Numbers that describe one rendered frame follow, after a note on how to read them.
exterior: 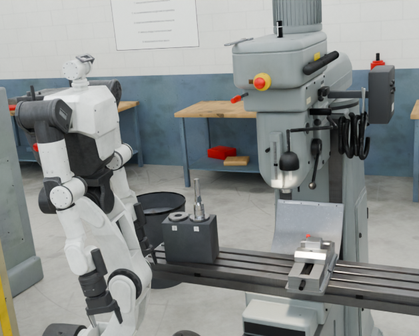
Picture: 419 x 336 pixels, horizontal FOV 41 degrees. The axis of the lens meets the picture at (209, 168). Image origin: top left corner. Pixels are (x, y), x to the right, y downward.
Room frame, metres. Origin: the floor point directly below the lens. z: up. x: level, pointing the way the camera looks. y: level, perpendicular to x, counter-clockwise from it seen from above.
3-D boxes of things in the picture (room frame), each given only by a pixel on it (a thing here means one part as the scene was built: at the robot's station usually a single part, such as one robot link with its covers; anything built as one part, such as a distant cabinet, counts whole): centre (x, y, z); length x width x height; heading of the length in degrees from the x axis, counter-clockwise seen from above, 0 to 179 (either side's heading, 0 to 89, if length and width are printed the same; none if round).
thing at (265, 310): (2.13, -0.31, 0.80); 0.50 x 0.35 x 0.12; 155
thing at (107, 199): (2.07, 0.53, 1.37); 0.28 x 0.13 x 0.18; 73
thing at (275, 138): (2.03, -0.26, 1.45); 0.04 x 0.04 x 0.21; 65
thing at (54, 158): (1.84, 0.51, 1.52); 0.13 x 0.12 x 0.22; 164
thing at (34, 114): (1.85, 0.54, 1.70); 0.12 x 0.09 x 0.14; 74
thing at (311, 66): (2.10, -0.45, 1.79); 0.45 x 0.04 x 0.04; 155
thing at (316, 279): (2.06, -0.39, 1.00); 0.35 x 0.15 x 0.11; 157
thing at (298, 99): (2.17, -0.32, 1.68); 0.34 x 0.24 x 0.10; 155
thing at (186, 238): (2.31, 0.11, 1.04); 0.22 x 0.12 x 0.20; 73
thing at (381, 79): (2.26, -0.74, 1.62); 0.20 x 0.09 x 0.21; 155
